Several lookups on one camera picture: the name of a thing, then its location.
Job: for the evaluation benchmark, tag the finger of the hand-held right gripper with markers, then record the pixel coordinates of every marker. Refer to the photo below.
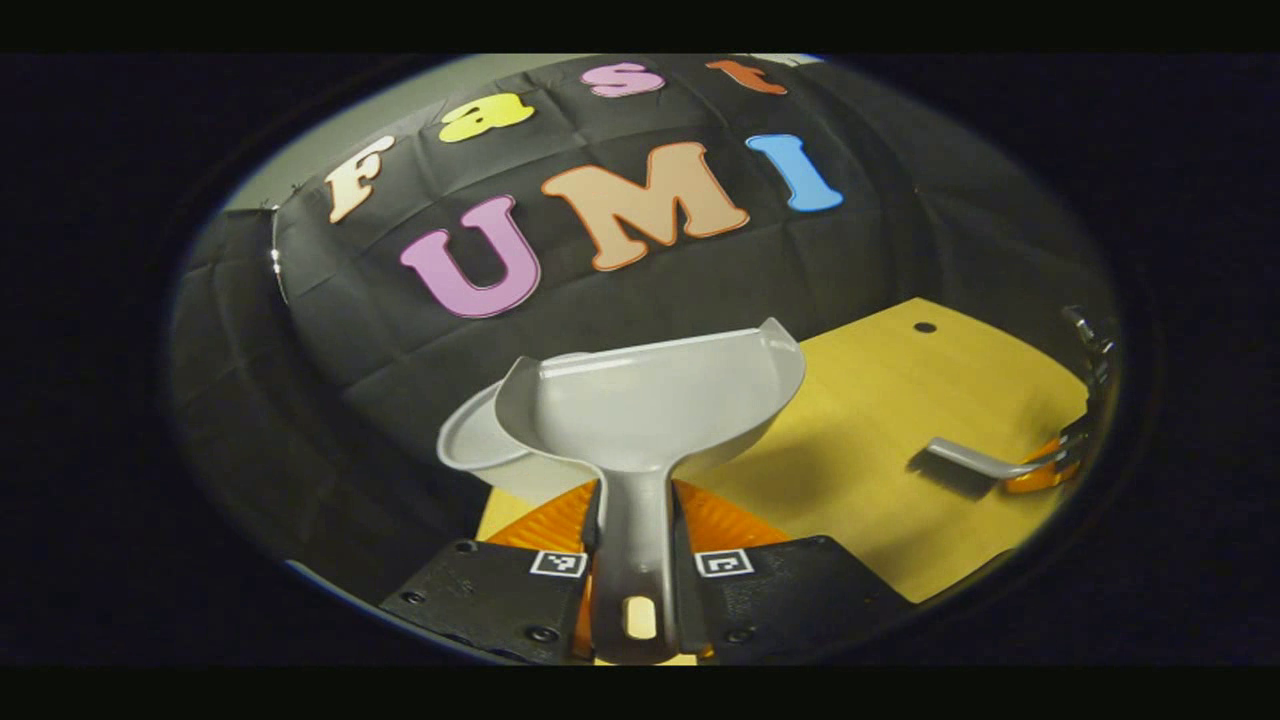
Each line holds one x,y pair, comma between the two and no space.
1045,475

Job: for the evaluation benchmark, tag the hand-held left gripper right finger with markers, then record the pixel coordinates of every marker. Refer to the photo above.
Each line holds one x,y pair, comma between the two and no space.
800,595

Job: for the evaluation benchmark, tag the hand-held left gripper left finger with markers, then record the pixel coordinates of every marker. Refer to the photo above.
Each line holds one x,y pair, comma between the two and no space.
480,600

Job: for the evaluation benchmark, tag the small grey broom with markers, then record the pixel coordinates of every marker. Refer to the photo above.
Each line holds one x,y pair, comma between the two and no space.
960,456

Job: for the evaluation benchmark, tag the white ribbed garbage bin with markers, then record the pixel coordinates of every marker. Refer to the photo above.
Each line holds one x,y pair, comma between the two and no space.
470,445

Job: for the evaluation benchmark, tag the grey plastic dustpan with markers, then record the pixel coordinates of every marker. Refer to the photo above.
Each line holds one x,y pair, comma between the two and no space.
650,400

